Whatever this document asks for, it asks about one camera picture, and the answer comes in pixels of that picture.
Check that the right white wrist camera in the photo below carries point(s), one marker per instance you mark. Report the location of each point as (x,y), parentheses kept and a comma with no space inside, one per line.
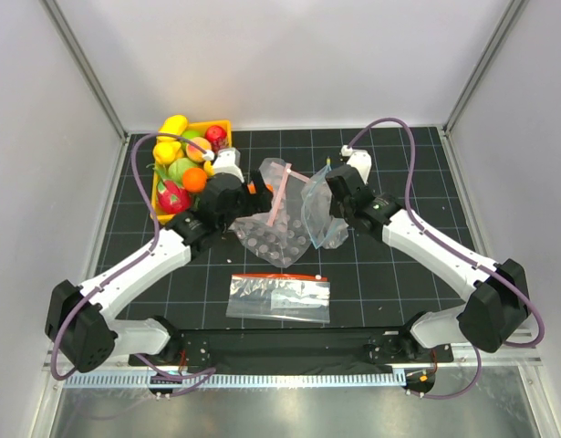
(357,159)

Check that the pink dragon fruit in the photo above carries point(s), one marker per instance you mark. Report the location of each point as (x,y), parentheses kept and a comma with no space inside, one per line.
(171,197)

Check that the peach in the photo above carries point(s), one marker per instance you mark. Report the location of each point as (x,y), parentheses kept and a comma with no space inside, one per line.
(196,148)

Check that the pink zipper dotted bag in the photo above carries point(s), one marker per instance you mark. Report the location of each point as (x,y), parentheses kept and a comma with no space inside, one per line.
(279,237)

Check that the yellow plastic fruit tray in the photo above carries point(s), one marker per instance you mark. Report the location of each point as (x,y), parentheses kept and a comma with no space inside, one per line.
(184,155)

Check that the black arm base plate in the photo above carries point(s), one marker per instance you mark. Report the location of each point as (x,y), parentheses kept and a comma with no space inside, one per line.
(298,351)

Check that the yellow mango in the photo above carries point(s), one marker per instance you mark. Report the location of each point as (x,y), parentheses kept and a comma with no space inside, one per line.
(175,124)

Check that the red zipper clear bag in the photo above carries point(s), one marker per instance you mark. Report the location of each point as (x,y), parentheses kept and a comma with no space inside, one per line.
(288,297)

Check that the blue zipper clear bag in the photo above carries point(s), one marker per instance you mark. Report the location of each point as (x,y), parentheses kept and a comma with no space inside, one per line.
(324,230)

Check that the perforated metal rail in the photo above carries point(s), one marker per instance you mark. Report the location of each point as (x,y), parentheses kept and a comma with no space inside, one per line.
(147,379)

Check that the green cabbage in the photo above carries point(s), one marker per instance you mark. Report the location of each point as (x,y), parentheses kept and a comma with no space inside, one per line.
(178,168)

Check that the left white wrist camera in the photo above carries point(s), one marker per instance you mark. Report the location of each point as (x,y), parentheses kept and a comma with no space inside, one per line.
(226,160)

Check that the red pomegranate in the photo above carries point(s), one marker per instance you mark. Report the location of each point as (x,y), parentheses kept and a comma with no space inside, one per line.
(217,136)

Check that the large orange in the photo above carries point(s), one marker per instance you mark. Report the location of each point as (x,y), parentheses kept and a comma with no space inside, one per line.
(194,180)

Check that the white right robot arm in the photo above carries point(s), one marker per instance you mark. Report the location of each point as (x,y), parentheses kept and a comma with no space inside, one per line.
(493,294)

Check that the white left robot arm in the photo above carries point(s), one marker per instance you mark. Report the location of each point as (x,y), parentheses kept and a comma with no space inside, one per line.
(83,321)

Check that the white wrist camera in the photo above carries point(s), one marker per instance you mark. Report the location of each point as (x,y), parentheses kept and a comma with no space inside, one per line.
(226,160)
(357,159)

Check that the small orange tangerine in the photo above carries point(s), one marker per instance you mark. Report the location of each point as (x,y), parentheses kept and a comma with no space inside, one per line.
(252,189)

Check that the green apple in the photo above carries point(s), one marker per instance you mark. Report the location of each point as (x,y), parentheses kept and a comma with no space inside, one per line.
(191,134)

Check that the yellow starfruit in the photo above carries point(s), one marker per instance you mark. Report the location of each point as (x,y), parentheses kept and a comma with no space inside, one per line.
(167,152)

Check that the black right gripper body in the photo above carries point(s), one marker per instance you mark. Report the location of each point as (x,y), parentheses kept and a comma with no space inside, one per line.
(337,208)

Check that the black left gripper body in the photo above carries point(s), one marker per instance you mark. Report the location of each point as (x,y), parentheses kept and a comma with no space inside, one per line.
(237,212)

